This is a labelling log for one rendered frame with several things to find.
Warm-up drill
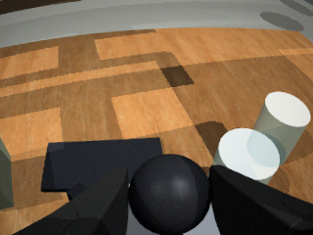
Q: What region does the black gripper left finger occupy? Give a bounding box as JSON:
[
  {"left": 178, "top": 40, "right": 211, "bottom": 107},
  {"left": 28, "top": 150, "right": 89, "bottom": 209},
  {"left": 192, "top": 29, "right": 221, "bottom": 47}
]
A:
[{"left": 12, "top": 167, "right": 129, "bottom": 235}]

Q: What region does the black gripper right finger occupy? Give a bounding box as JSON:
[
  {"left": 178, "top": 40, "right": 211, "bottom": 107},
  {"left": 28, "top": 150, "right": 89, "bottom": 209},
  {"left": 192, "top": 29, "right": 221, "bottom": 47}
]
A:
[{"left": 208, "top": 165, "right": 313, "bottom": 235}]

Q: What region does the glass french press with plunger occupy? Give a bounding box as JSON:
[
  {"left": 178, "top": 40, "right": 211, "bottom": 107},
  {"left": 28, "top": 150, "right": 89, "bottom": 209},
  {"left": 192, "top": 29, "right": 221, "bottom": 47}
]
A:
[{"left": 126, "top": 154, "right": 220, "bottom": 235}]

